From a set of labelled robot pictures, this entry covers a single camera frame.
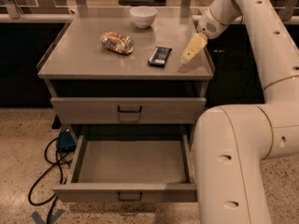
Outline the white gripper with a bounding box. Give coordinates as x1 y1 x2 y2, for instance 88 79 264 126
180 8 226 63

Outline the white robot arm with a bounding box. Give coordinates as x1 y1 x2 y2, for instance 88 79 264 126
181 0 299 224

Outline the grey drawer cabinet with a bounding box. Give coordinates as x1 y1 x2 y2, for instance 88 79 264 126
36 7 216 203

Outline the open grey middle drawer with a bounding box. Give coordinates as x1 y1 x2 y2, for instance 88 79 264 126
53 135 197 203

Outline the closed grey top drawer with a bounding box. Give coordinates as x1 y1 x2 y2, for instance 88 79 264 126
51 97 206 124

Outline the white ceramic bowl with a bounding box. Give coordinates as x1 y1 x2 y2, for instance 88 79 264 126
130 6 157 28

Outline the crushed gold soda can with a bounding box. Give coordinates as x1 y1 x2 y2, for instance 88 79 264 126
101 31 134 55

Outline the blue power box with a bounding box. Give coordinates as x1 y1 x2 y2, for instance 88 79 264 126
56 131 77 152

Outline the black middle drawer handle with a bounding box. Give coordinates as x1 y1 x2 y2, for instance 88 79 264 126
117 192 143 203

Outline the black floor cable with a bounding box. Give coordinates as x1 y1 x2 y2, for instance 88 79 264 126
27 136 75 224

